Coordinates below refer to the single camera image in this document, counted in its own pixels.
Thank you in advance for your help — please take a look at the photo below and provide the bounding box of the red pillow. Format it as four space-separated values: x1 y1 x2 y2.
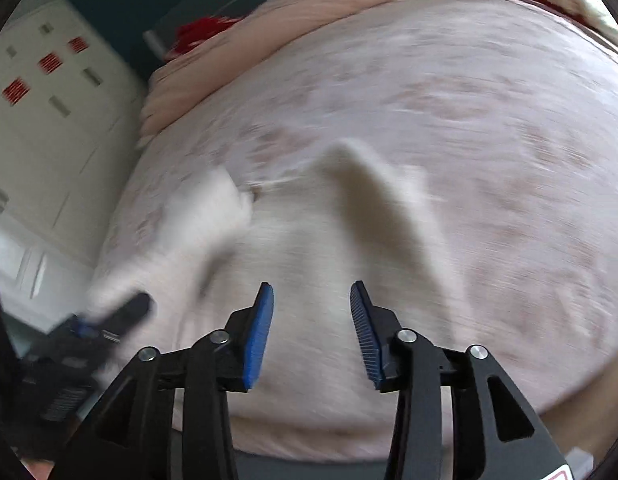
170 15 246 57

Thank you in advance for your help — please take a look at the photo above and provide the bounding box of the pink duvet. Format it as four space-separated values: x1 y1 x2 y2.
138 0 471 150

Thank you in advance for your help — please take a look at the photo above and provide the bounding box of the white sweater with black hearts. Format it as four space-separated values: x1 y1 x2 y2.
88 139 472 413

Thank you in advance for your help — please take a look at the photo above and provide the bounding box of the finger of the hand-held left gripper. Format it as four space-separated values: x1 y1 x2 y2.
88 292 156 342

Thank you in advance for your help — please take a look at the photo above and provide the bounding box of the white wardrobe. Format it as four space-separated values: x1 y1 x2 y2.
0 0 150 313

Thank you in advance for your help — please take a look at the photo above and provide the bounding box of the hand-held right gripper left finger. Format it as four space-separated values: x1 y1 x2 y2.
49 282 275 480

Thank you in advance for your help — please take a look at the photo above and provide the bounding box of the pink patterned bedspread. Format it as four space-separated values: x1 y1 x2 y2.
93 0 618 464

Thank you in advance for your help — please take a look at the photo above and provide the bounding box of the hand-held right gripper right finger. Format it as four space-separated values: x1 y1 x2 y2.
349 280 571 480

